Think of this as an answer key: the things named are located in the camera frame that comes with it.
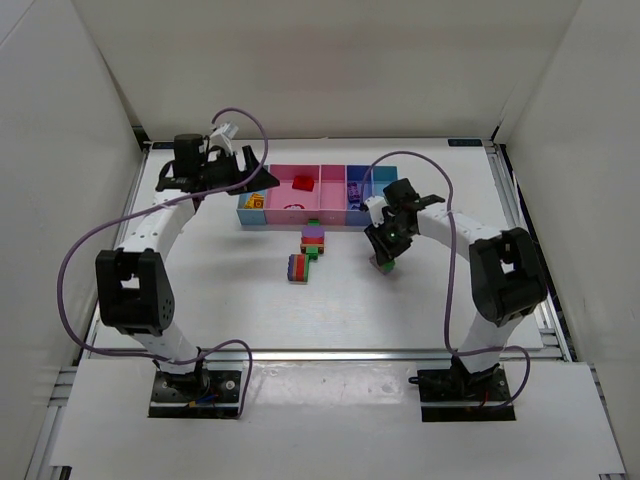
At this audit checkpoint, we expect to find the green purple lego piece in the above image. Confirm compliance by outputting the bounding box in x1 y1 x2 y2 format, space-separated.
369 255 395 275

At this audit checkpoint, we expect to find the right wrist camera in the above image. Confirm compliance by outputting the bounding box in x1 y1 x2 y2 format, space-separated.
364 196 388 227

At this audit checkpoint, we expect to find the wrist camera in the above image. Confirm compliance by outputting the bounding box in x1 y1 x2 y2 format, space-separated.
364 196 388 227
208 122 239 154

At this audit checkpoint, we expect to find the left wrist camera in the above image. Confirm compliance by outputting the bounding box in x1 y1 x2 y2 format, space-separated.
208 122 239 154

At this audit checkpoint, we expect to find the light blue bin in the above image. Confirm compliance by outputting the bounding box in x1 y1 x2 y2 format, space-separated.
236 190 267 227
373 165 398 190

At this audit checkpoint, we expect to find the yellow lego brick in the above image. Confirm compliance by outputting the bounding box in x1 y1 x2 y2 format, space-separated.
244 193 265 209

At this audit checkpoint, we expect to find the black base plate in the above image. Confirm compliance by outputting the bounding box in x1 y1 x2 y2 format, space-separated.
408 367 516 423
147 362 245 420

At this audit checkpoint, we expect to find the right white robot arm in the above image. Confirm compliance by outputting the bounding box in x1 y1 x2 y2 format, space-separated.
360 179 547 399

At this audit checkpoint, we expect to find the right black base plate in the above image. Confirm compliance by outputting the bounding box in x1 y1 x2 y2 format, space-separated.
408 367 516 423

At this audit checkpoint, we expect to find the narrow pink bin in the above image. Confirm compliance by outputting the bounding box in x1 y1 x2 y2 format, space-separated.
319 165 347 226

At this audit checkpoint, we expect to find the striped purple red lego stack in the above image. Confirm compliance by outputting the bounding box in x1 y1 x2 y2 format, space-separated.
287 253 310 283

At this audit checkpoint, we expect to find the right light blue bin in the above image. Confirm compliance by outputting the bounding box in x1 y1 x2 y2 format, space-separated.
373 165 398 190

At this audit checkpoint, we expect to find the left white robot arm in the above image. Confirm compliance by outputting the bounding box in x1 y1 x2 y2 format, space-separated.
95 131 280 396

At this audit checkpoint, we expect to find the left light blue bin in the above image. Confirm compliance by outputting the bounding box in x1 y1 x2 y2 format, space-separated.
236 190 267 227

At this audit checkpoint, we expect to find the dark blue bin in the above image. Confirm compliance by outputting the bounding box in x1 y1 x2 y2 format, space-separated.
346 165 373 227

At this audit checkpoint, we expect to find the large pink bin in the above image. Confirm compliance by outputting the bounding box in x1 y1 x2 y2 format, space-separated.
264 164 320 225

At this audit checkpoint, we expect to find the purple green red lego stack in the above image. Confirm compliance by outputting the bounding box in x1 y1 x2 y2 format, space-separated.
300 219 325 258

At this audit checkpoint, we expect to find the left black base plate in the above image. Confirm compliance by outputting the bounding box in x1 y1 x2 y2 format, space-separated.
147 362 245 420

